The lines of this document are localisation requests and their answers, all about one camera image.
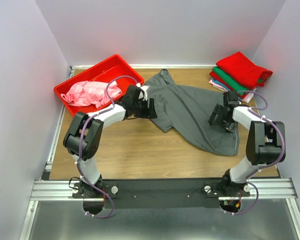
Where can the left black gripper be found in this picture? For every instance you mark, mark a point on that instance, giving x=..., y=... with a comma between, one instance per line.
x=148, y=113

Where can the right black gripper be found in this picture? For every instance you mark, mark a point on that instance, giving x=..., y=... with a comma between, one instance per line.
x=230, y=127

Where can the grey t-shirt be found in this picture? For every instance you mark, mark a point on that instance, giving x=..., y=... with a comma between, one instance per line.
x=187, y=109

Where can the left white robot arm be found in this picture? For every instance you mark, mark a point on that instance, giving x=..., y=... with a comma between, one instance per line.
x=83, y=137

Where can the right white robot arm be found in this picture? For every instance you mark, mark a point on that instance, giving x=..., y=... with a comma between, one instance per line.
x=265, y=145

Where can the folded blue t-shirt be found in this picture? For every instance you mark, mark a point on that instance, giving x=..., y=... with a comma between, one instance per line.
x=219, y=85

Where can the folded pink t-shirt bottom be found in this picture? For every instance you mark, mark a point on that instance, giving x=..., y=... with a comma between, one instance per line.
x=246, y=98

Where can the folded green t-shirt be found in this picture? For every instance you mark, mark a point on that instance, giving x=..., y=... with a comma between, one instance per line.
x=229, y=80

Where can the folded red t-shirt lower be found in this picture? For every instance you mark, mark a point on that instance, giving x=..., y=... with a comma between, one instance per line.
x=219, y=81

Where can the folded red t-shirt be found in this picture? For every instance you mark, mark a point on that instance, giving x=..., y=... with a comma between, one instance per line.
x=244, y=71
x=219, y=81

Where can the folded red t-shirt top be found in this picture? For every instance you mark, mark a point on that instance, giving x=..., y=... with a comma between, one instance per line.
x=244, y=71

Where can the red plastic tray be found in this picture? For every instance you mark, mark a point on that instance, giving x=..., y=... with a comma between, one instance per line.
x=105, y=71

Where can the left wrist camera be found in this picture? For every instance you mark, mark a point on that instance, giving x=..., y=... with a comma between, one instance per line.
x=143, y=94

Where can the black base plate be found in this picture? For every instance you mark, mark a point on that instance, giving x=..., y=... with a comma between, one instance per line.
x=211, y=197

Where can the aluminium front frame rail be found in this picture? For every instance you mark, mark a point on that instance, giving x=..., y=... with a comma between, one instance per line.
x=62, y=190

